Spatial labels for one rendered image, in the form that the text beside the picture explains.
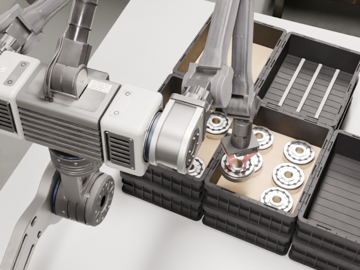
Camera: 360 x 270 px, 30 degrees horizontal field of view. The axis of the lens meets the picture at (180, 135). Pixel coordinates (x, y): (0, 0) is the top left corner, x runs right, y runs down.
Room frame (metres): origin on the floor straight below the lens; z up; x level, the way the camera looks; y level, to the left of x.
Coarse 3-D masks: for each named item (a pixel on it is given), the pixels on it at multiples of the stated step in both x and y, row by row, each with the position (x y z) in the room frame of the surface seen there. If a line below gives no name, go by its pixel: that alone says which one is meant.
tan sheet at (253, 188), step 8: (280, 136) 1.52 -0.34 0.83; (280, 144) 1.48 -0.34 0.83; (272, 152) 1.45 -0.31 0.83; (280, 152) 1.45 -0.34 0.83; (264, 160) 1.41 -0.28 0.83; (272, 160) 1.41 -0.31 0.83; (280, 160) 1.41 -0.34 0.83; (264, 168) 1.38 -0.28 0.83; (272, 168) 1.38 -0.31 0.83; (256, 176) 1.34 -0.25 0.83; (264, 176) 1.34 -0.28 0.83; (304, 176) 1.35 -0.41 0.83; (216, 184) 1.31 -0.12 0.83; (224, 184) 1.31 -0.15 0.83; (232, 184) 1.31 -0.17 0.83; (240, 184) 1.31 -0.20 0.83; (248, 184) 1.31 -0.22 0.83; (256, 184) 1.31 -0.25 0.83; (264, 184) 1.31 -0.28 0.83; (304, 184) 1.32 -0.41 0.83; (240, 192) 1.28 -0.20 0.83; (248, 192) 1.28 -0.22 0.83; (256, 192) 1.28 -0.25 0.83; (296, 200) 1.25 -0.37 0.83
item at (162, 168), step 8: (168, 80) 1.68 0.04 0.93; (160, 88) 1.64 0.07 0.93; (224, 136) 1.43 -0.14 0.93; (216, 152) 1.36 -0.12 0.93; (152, 168) 1.30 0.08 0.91; (160, 168) 1.29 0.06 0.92; (168, 168) 1.29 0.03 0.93; (208, 168) 1.29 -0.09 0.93; (176, 176) 1.27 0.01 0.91; (184, 176) 1.26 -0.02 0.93; (192, 176) 1.26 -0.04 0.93; (200, 176) 1.26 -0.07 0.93; (200, 184) 1.24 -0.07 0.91
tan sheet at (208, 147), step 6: (210, 138) 1.50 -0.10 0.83; (204, 144) 1.48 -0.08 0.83; (210, 144) 1.48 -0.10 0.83; (216, 144) 1.48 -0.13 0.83; (204, 150) 1.45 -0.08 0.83; (210, 150) 1.45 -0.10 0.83; (198, 156) 1.42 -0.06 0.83; (204, 156) 1.42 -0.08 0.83; (210, 156) 1.42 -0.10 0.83; (204, 162) 1.40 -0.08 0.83
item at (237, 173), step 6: (222, 162) 1.29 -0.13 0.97; (246, 162) 1.29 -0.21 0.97; (252, 162) 1.29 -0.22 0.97; (222, 168) 1.27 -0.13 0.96; (228, 168) 1.27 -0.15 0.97; (246, 168) 1.27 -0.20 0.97; (252, 168) 1.27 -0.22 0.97; (228, 174) 1.25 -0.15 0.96; (234, 174) 1.24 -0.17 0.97; (240, 174) 1.24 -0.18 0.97; (246, 174) 1.24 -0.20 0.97
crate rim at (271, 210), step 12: (276, 108) 1.56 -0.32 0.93; (300, 120) 1.51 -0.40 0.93; (312, 120) 1.51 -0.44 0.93; (324, 144) 1.40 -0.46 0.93; (312, 168) 1.30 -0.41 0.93; (204, 180) 1.25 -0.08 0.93; (312, 180) 1.26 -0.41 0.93; (216, 192) 1.21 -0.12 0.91; (228, 192) 1.20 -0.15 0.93; (252, 204) 1.17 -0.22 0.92; (264, 204) 1.16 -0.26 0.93; (300, 204) 1.17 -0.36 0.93; (276, 216) 1.14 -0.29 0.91; (288, 216) 1.12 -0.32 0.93
